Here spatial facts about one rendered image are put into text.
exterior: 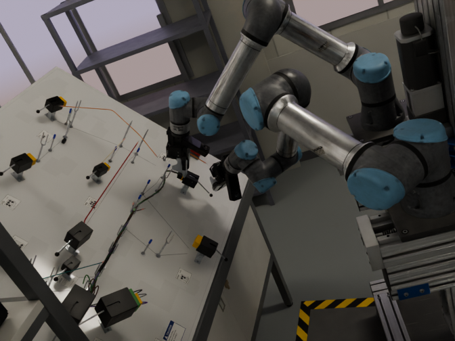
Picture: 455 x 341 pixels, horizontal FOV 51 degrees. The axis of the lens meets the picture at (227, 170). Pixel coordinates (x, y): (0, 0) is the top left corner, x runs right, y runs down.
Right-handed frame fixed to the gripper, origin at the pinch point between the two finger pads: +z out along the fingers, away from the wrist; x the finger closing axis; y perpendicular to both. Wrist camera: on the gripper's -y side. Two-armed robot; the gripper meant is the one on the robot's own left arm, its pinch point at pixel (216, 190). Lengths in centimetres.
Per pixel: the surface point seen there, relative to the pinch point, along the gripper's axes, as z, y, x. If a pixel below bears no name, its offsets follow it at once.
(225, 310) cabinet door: 9.5, -44.5, 14.3
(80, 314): -32, -28, 71
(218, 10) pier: 58, 133, -93
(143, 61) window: 113, 138, -53
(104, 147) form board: 8.8, 34.8, 33.6
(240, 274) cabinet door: 19.5, -34.1, -3.6
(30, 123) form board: 7, 51, 58
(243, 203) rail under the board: 10.7, -6.9, -15.3
